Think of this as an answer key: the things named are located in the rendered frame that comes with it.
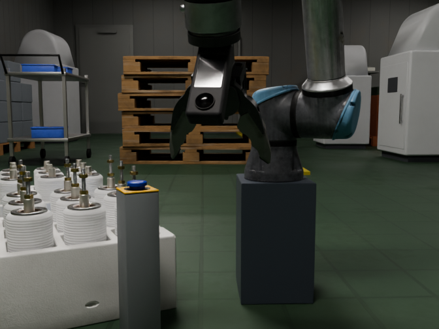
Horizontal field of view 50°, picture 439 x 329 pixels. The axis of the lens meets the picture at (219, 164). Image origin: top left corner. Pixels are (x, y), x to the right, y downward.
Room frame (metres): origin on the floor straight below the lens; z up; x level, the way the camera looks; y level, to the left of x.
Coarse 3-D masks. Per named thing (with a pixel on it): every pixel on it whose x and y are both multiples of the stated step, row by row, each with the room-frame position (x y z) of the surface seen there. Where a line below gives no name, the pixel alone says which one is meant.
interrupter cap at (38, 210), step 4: (20, 208) 1.03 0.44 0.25; (36, 208) 1.03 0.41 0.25; (40, 208) 1.03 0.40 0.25; (44, 208) 1.03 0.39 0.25; (12, 212) 0.98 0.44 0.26; (16, 212) 0.99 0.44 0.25; (20, 212) 1.00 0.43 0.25; (32, 212) 0.99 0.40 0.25; (36, 212) 0.99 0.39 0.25; (40, 212) 0.99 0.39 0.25; (44, 212) 1.00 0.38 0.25
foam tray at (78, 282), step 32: (0, 224) 1.19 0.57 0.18; (0, 256) 0.92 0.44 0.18; (32, 256) 0.94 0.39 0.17; (64, 256) 0.97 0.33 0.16; (96, 256) 1.00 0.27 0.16; (160, 256) 1.06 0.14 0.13; (0, 288) 0.91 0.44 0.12; (32, 288) 0.94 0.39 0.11; (64, 288) 0.97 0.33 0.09; (96, 288) 1.00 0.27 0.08; (160, 288) 1.06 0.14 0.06; (0, 320) 0.91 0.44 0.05; (32, 320) 0.94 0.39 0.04; (64, 320) 0.96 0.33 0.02; (96, 320) 0.99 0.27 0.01
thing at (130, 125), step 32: (128, 64) 4.10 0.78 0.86; (160, 64) 4.55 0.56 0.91; (192, 64) 4.11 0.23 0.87; (256, 64) 4.13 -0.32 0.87; (128, 96) 4.13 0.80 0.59; (160, 96) 4.21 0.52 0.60; (128, 128) 4.16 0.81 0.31; (160, 128) 4.15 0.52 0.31; (224, 128) 4.13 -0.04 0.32; (128, 160) 4.11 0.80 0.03; (192, 160) 4.10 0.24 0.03
